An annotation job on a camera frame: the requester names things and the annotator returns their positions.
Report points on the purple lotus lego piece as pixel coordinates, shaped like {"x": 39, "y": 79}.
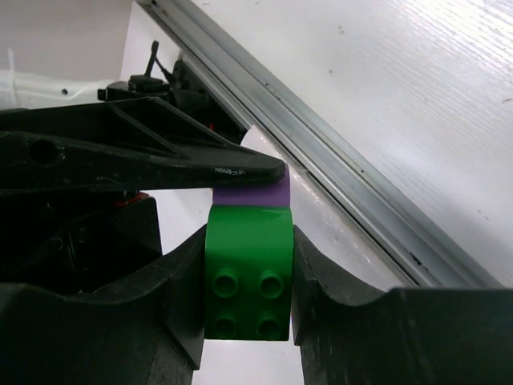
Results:
{"x": 268, "y": 195}

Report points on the aluminium frame rail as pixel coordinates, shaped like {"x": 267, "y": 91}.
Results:
{"x": 410, "y": 243}

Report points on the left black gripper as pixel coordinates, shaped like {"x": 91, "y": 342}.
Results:
{"x": 76, "y": 242}

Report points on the green leaf lego brick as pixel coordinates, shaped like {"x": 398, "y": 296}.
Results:
{"x": 248, "y": 273}

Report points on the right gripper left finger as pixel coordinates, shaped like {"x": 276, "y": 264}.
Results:
{"x": 146, "y": 328}

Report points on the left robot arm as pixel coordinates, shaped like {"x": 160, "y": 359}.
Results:
{"x": 179, "y": 87}

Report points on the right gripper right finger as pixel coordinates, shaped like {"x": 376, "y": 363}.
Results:
{"x": 350, "y": 332}

